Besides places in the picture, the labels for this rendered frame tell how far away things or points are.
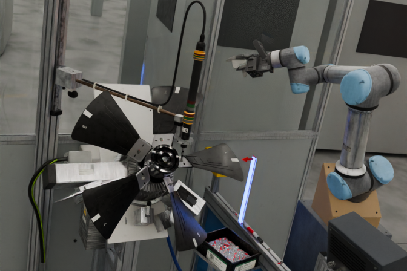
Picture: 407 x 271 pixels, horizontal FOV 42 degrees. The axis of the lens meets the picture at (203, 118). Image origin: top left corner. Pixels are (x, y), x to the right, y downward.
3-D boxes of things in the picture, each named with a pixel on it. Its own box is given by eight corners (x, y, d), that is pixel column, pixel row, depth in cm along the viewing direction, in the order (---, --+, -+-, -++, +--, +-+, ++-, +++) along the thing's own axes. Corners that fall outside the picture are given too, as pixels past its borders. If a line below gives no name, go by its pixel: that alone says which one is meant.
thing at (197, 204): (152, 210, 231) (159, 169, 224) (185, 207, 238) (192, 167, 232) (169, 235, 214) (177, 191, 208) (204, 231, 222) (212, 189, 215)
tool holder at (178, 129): (168, 139, 208) (171, 116, 205) (177, 135, 214) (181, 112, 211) (187, 146, 204) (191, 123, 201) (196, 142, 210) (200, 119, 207)
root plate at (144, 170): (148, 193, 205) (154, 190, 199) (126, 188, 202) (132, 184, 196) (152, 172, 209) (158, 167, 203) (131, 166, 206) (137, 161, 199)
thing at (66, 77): (52, 84, 232) (54, 66, 230) (63, 82, 238) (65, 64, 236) (70, 91, 228) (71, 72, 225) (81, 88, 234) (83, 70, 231)
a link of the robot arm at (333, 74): (414, 58, 187) (325, 58, 230) (392, 65, 182) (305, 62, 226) (417, 91, 189) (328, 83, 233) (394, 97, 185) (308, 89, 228)
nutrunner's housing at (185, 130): (177, 146, 209) (195, 33, 194) (181, 144, 212) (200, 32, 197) (185, 150, 207) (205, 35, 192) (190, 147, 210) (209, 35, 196)
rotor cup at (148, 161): (167, 187, 212) (180, 181, 201) (134, 178, 207) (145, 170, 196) (173, 154, 218) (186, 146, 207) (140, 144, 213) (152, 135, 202)
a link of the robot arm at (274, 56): (278, 46, 221) (287, 55, 227) (269, 48, 223) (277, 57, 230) (278, 62, 218) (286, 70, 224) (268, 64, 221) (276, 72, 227)
